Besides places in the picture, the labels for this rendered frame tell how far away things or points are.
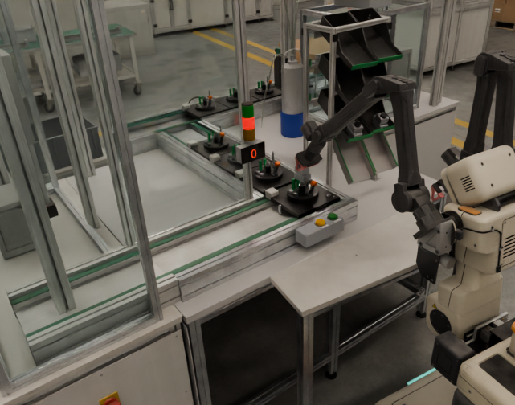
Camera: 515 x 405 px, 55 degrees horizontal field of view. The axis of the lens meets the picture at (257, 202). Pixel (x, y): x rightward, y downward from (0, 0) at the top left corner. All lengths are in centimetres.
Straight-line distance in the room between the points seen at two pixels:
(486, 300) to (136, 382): 128
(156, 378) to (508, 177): 138
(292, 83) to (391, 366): 167
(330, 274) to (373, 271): 17
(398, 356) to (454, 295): 103
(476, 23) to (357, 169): 595
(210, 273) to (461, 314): 91
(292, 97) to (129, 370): 186
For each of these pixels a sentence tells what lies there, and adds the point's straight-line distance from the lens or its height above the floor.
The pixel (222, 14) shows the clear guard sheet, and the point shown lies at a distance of 194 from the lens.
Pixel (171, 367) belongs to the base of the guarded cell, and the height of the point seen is 65.
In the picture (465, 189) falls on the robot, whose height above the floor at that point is 129.
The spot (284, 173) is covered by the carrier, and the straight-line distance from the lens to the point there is 242.
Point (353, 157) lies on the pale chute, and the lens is 235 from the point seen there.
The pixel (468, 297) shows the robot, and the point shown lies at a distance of 190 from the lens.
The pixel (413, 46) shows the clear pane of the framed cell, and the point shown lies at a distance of 348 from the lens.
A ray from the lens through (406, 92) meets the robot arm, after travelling 165.
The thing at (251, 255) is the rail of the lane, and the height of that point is 93.
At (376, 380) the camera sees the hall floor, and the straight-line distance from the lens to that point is 273.
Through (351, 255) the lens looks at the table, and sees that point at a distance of 205.
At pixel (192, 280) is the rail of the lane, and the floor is 93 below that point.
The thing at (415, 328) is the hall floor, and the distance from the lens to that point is 303.
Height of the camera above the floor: 207
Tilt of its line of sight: 30 degrees down
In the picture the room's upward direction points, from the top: 3 degrees counter-clockwise
